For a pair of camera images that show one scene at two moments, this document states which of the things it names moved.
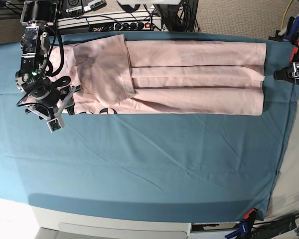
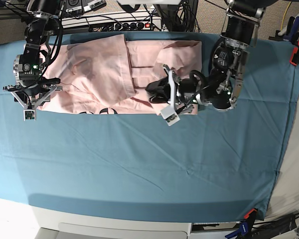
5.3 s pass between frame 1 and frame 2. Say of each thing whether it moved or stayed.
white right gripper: moved
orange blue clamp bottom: stayed
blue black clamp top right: stayed
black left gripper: moved
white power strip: stayed
